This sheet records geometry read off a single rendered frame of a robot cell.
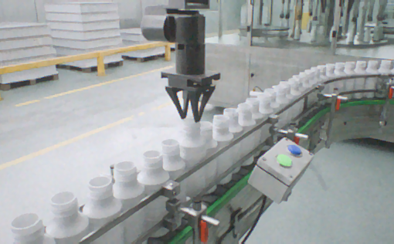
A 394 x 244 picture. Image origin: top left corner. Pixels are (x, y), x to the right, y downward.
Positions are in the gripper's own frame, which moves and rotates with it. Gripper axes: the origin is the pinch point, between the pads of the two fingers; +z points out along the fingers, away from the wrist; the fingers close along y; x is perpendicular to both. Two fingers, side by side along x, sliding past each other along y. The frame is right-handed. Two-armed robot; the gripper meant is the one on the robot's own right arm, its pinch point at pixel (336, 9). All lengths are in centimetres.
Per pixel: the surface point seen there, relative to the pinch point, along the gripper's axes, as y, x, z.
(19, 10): 712, -302, 29
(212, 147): 12, 40, 28
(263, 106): 13.5, 10.9, 26.5
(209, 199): 12, 42, 40
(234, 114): 13.7, 28.0, 24.2
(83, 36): 537, -325, 74
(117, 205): 13, 67, 28
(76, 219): 14, 74, 27
